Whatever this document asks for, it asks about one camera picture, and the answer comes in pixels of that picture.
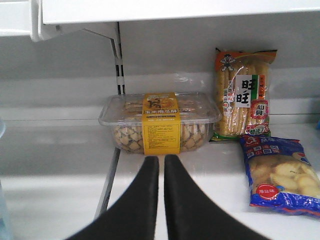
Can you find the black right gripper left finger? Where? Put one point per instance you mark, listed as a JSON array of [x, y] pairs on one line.
[[133, 216]]

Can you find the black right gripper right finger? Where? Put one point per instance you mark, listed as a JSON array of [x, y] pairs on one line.
[[191, 214]]

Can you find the light blue shopping basket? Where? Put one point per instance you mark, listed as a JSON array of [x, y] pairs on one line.
[[7, 227]]

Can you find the clear plastic cookie tub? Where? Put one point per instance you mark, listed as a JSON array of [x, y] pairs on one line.
[[160, 123]]

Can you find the blue snack bag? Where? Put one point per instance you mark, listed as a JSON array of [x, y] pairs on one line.
[[280, 177]]

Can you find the rice cracker snack bag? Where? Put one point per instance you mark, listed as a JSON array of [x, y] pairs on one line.
[[242, 84]]

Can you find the white store shelving unit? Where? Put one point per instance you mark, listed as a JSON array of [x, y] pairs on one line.
[[60, 60]]

